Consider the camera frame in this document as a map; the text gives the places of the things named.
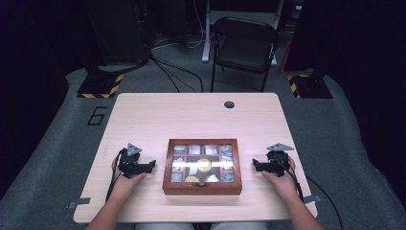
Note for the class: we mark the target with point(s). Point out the white green red sachet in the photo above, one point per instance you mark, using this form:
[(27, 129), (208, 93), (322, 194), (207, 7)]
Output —
[(227, 165), (226, 150)]

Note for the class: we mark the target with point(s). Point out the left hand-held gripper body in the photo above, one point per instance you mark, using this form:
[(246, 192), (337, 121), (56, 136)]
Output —
[(129, 161)]

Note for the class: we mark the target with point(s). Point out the white brown sachet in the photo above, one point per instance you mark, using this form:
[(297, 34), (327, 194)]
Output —
[(194, 149), (210, 149)]

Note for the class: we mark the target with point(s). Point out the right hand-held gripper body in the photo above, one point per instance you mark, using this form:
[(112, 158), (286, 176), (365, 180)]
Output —
[(278, 159)]

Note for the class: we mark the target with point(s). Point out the person's right hand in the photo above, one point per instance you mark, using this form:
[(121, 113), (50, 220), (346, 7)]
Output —
[(285, 185)]

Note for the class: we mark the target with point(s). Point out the white metal desk frame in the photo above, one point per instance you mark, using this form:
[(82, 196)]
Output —
[(207, 38)]

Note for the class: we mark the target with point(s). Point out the grey floor mat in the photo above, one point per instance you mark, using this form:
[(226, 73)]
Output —
[(48, 143)]

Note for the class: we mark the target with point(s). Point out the wooden box with glass lid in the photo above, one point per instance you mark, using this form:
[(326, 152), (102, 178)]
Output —
[(169, 188)]

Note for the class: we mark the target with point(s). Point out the person's left hand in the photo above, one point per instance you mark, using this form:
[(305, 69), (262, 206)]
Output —
[(123, 187)]

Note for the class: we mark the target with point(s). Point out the striped black stand base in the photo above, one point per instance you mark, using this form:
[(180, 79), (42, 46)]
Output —
[(99, 85), (312, 86)]

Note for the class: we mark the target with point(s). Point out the person's legs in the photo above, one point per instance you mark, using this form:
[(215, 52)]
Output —
[(166, 226)]

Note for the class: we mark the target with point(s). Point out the white coffee capsule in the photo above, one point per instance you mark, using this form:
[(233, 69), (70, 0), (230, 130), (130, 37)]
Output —
[(212, 178)]

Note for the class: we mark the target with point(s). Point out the black table grommet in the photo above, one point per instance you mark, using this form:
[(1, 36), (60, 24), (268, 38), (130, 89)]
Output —
[(229, 104)]

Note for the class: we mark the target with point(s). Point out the black equipment cabinet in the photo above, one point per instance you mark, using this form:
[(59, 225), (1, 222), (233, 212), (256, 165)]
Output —
[(118, 28)]

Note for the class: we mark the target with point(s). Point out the grey tape piece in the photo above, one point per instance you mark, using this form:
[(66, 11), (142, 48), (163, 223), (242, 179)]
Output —
[(79, 202), (312, 199)]

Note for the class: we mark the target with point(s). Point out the small pale sachet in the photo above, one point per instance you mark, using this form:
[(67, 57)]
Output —
[(176, 177), (178, 163), (228, 177), (179, 149)]

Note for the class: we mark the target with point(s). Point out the yellow-green coffee capsule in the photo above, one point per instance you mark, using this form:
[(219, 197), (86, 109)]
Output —
[(203, 165), (191, 179)]

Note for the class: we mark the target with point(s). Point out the black folding chair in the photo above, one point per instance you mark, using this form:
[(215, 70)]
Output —
[(244, 51)]

